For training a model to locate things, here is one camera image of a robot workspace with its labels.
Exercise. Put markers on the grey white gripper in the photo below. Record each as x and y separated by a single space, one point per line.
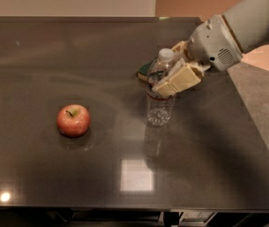
212 43

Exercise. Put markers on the clear plastic water bottle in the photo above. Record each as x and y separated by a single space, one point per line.
159 108

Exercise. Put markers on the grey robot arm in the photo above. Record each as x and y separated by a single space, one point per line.
248 22

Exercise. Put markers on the green and yellow sponge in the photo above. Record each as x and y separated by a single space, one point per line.
142 72

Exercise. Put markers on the red apple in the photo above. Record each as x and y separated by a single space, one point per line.
73 120

